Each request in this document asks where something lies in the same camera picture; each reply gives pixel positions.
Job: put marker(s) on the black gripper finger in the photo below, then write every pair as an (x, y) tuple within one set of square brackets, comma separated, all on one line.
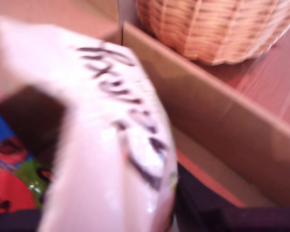
[(195, 205)]

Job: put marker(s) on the blue Terry's orange bag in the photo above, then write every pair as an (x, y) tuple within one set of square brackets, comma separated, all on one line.
[(9, 181)]

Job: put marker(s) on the open brown cardboard box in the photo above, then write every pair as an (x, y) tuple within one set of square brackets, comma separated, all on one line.
[(207, 108)]

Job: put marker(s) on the white Galaxy chocolate bag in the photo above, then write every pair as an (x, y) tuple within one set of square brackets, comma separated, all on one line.
[(87, 120)]

